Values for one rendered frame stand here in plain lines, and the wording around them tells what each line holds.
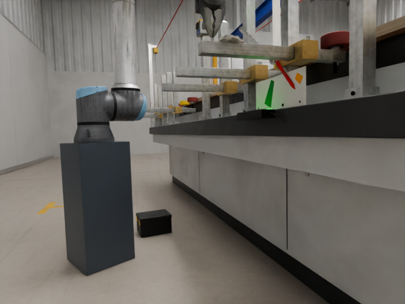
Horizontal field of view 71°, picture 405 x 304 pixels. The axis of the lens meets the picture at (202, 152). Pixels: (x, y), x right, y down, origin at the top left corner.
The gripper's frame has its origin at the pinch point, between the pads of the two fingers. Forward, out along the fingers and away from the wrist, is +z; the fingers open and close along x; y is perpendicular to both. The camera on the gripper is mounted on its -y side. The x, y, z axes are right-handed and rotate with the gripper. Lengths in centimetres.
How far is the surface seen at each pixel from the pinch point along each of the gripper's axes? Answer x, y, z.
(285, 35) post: -14.8, -18.6, 5.6
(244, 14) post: -15.3, 6.6, -9.9
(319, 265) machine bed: -37, -8, 82
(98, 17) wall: 32, 790, -297
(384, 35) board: -33.2, -34.1, 8.9
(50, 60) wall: 162, 800, -172
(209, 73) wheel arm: 0.9, 1.9, 12.8
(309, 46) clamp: -16.0, -27.0, 10.7
